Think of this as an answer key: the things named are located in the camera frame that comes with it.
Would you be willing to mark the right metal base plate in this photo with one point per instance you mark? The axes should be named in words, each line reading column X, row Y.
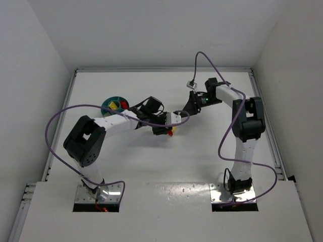
column 219, row 195

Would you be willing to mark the metal base plate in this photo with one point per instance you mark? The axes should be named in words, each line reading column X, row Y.
column 103, row 195
column 219, row 195

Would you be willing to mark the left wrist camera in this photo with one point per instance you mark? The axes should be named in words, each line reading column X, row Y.
column 172, row 118

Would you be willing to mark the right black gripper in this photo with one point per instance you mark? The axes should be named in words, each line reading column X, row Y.
column 195, row 102

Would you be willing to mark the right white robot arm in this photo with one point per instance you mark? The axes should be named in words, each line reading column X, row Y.
column 247, row 125

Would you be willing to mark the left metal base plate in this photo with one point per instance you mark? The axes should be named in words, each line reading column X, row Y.
column 103, row 195

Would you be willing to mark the teal round divided container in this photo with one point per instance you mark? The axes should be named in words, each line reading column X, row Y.
column 118, row 98

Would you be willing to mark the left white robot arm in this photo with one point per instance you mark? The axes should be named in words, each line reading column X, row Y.
column 86, row 138

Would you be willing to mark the long yellow lego brick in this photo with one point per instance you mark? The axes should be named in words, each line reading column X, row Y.
column 114, row 105

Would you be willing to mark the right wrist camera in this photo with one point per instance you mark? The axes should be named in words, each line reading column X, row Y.
column 191, row 84

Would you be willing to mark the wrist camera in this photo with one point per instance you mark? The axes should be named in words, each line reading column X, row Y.
column 191, row 84
column 172, row 118

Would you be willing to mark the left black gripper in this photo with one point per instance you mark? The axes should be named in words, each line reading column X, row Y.
column 159, row 125

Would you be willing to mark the small red lego brick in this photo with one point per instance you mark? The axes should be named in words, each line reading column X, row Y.
column 124, row 104

